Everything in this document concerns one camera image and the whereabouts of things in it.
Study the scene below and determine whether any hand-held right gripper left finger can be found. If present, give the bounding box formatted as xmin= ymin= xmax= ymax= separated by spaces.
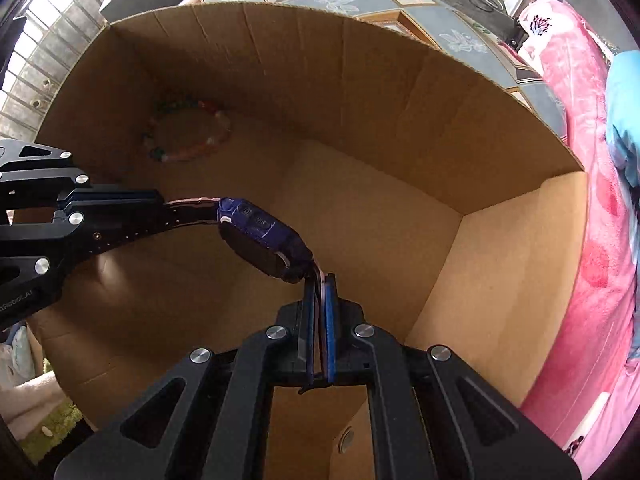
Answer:
xmin=54 ymin=279 xmax=325 ymax=480

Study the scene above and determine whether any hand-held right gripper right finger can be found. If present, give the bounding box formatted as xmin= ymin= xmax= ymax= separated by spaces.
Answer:
xmin=322 ymin=272 xmax=585 ymax=480

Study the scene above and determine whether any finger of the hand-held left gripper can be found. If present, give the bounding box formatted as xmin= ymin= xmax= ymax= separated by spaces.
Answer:
xmin=0 ymin=141 xmax=169 ymax=227
xmin=0 ymin=202 xmax=224 ymax=311

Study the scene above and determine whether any purple smartwatch with pink strap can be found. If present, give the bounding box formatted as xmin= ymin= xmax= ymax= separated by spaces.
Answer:
xmin=165 ymin=196 xmax=335 ymax=386

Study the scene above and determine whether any brown cardboard box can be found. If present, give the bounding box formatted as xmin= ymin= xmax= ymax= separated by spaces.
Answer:
xmin=25 ymin=2 xmax=589 ymax=480

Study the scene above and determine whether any white fluffy rug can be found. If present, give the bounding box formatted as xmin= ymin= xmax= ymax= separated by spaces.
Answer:
xmin=0 ymin=371 xmax=76 ymax=442

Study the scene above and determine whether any green fluffy mat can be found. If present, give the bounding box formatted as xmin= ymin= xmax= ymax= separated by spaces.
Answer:
xmin=20 ymin=360 xmax=97 ymax=464

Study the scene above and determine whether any barred window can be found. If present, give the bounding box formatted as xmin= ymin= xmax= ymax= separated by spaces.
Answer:
xmin=0 ymin=0 xmax=132 ymax=132

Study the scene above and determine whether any pink floral blanket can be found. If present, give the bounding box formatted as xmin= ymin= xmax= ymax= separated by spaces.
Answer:
xmin=500 ymin=0 xmax=640 ymax=480

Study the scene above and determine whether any light blue quilt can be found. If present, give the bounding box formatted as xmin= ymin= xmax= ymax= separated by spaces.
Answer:
xmin=605 ymin=50 xmax=640 ymax=187

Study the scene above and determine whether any multicoloured beaded bracelet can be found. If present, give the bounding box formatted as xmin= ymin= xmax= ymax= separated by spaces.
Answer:
xmin=142 ymin=92 xmax=234 ymax=163

